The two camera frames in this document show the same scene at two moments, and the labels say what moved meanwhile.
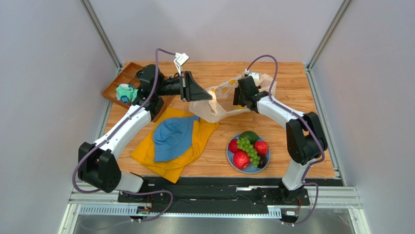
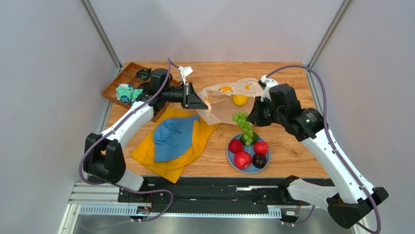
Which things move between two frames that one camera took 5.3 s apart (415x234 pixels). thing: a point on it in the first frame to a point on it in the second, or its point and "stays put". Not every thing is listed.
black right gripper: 241,96 to 256,113
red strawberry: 233,146 stays put
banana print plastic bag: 221,105 stays put
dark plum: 263,161 stays put
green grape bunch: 243,143 to 241,119
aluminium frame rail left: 101,35 stays put
